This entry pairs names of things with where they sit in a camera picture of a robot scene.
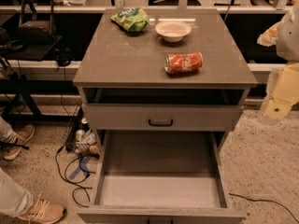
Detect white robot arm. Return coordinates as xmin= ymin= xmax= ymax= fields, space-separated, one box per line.
xmin=257 ymin=2 xmax=299 ymax=125

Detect tan sneaker near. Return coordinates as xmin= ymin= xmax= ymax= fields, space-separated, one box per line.
xmin=17 ymin=198 xmax=65 ymax=224

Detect closed top drawer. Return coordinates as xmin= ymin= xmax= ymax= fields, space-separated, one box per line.
xmin=82 ymin=104 xmax=243 ymax=132

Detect light trouser leg near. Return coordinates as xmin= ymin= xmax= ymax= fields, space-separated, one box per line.
xmin=0 ymin=168 xmax=34 ymax=217

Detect green chip bag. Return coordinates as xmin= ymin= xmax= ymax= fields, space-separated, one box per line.
xmin=110 ymin=7 xmax=150 ymax=32

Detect black headphones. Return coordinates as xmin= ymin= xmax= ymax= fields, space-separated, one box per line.
xmin=54 ymin=48 xmax=73 ymax=67

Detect red coke can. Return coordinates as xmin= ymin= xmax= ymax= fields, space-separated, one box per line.
xmin=164 ymin=51 xmax=203 ymax=75

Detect tan sneaker far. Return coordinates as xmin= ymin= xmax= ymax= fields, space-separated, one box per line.
xmin=4 ymin=124 xmax=35 ymax=161

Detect light trouser leg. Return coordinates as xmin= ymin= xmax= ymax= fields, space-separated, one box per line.
xmin=0 ymin=117 xmax=18 ymax=144
xmin=0 ymin=168 xmax=34 ymax=217

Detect light trouser leg far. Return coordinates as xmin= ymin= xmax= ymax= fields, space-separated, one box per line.
xmin=0 ymin=117 xmax=18 ymax=144

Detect black drawer handle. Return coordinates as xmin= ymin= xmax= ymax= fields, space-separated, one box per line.
xmin=148 ymin=119 xmax=174 ymax=127

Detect tan sneaker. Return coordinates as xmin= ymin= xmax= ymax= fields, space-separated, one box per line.
xmin=17 ymin=198 xmax=65 ymax=224
xmin=4 ymin=124 xmax=35 ymax=161

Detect dark bag on shelf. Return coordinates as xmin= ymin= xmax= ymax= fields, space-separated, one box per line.
xmin=17 ymin=0 xmax=55 ymax=46

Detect pile of cans and bottles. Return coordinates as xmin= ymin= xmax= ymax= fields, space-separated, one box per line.
xmin=74 ymin=118 xmax=100 ymax=156

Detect open middle drawer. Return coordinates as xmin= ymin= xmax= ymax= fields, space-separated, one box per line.
xmin=78 ymin=131 xmax=246 ymax=224

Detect black floor cable left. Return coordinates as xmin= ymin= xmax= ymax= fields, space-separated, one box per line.
xmin=54 ymin=145 xmax=97 ymax=208

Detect grey drawer cabinet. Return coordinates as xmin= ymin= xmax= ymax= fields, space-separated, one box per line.
xmin=72 ymin=7 xmax=259 ymax=224

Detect black low side table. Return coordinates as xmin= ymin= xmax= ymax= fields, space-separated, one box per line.
xmin=0 ymin=35 xmax=82 ymax=123

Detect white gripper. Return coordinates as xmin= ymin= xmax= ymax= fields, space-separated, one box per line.
xmin=259 ymin=63 xmax=299 ymax=125

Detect black floor cable right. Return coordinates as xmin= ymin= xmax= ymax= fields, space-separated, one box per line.
xmin=229 ymin=192 xmax=299 ymax=224

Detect white bowl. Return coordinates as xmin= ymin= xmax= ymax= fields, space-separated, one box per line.
xmin=155 ymin=21 xmax=192 ymax=43

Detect black floor cable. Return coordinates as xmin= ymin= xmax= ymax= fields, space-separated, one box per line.
xmin=229 ymin=192 xmax=299 ymax=224
xmin=54 ymin=145 xmax=97 ymax=208

